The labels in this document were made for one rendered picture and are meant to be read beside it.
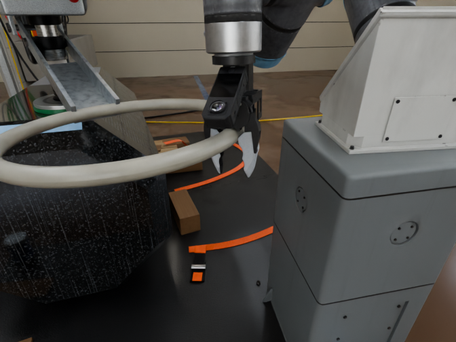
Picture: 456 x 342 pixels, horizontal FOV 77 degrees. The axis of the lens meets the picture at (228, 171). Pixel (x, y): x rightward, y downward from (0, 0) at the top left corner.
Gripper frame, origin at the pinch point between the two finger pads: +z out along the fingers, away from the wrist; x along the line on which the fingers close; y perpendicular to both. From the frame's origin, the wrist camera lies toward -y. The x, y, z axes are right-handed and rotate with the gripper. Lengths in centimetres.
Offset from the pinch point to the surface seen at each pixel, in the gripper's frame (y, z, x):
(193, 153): -11.1, -7.6, 1.6
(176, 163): -13.8, -7.0, 3.0
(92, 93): 20, -9, 51
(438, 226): 32, 25, -45
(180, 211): 75, 69, 64
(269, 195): 128, 81, 24
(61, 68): 25, -15, 68
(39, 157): 11, 10, 71
